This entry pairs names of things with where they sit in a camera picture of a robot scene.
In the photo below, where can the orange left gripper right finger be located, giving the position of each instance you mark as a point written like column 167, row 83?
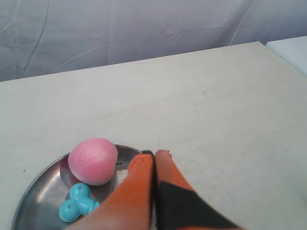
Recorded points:
column 178, row 206

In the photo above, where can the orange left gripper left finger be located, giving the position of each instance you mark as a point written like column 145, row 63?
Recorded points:
column 129, row 207

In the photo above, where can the round metal plate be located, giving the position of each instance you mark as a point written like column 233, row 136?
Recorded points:
column 38, row 208

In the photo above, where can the whitewashed wooden block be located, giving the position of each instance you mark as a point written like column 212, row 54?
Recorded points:
column 120, row 177

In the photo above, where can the teal toy bone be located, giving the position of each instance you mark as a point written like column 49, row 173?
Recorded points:
column 79, row 204

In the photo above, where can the pink toy peach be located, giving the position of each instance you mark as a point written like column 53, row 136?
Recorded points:
column 93, row 161

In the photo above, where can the white backdrop cloth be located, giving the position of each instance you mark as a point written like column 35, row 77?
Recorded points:
column 39, row 37

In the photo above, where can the adjacent white table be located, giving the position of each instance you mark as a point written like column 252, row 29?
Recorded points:
column 292, row 50

